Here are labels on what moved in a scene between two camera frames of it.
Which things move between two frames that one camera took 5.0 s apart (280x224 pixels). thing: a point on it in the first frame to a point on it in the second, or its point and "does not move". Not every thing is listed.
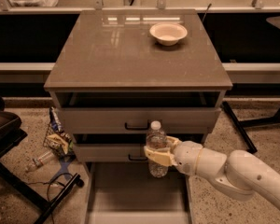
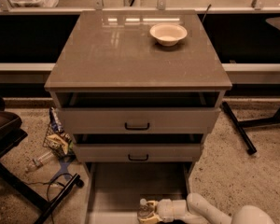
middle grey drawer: (109, 152) does not move
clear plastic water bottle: (157, 137) to (144, 210)
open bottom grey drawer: (125, 192) does not move
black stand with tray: (6, 133) does not move
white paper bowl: (168, 34) does not move
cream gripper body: (187, 157) to (165, 208)
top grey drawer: (135, 120) does not move
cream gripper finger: (162, 157) to (153, 219)
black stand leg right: (241, 126) does not move
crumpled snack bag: (57, 139) does not move
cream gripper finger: (174, 141) to (154, 202)
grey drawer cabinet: (113, 73) does not move
